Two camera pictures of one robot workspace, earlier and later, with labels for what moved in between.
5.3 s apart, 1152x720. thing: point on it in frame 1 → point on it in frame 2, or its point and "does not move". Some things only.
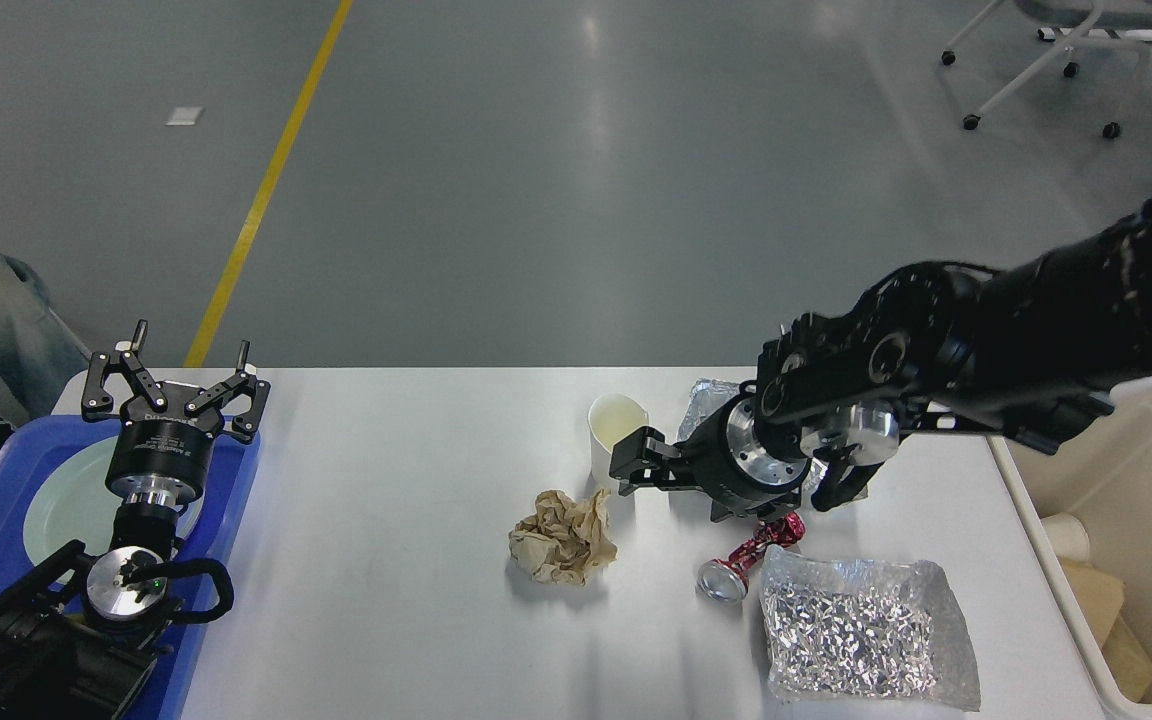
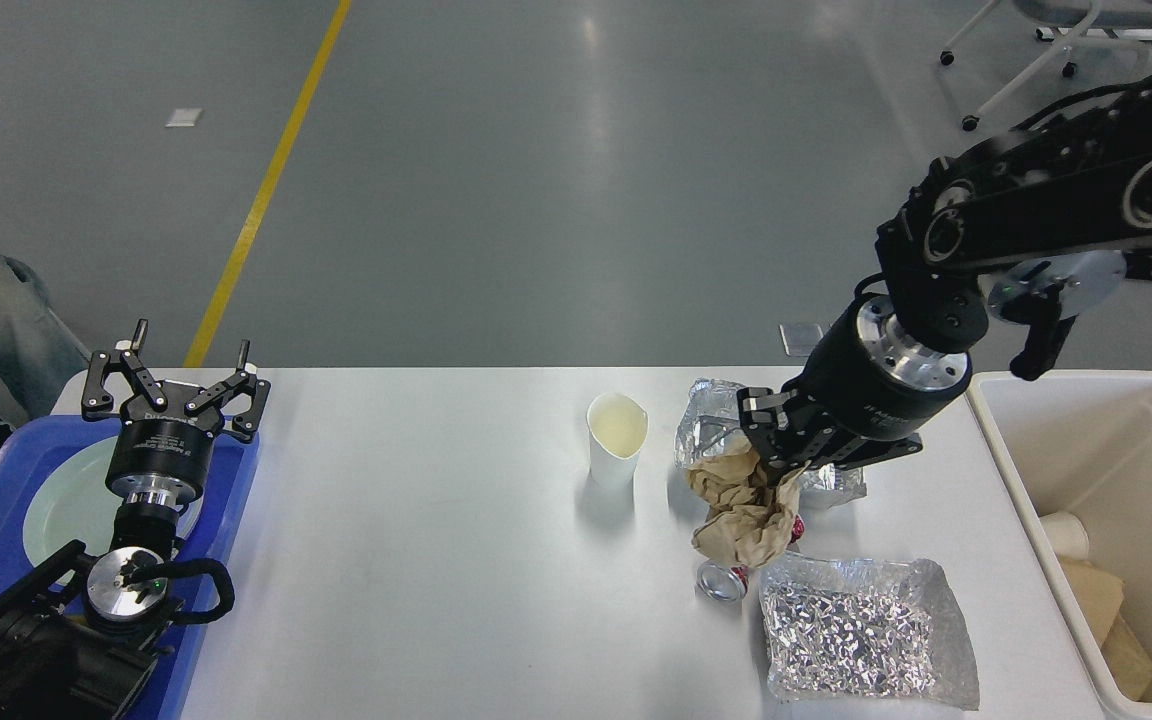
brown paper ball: (563, 539) → (750, 519)
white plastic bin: (1118, 474) does not move
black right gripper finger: (643, 459) → (784, 430)
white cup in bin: (1068, 535) does not move
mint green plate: (72, 502) does not move
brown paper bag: (1100, 596) does not move
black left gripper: (160, 453) does not move
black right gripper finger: (723, 507) → (863, 451)
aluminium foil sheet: (863, 630) does not move
